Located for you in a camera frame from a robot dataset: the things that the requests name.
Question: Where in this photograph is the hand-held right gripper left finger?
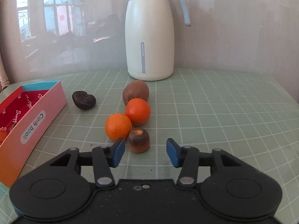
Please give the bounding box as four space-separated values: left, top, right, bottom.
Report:
49 138 127 188

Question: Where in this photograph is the dark heart-shaped water chestnut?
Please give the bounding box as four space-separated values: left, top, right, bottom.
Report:
72 91 97 111

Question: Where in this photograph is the colourful cardboard box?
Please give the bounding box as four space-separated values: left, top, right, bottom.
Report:
0 80 68 189

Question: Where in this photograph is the beige lace-trimmed curtain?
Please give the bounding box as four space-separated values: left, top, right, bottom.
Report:
0 51 11 91

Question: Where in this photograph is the large brown kiwi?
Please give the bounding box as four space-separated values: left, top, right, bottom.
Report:
122 80 150 106

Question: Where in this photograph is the white and blue thermos jug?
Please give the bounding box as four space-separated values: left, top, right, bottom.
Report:
123 0 192 82

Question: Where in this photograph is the browned carrot piece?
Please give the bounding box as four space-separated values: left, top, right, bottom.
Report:
127 128 150 154

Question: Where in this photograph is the green checked tablecloth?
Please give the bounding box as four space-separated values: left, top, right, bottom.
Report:
0 68 299 224

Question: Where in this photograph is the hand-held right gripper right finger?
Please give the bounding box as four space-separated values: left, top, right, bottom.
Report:
165 138 244 188

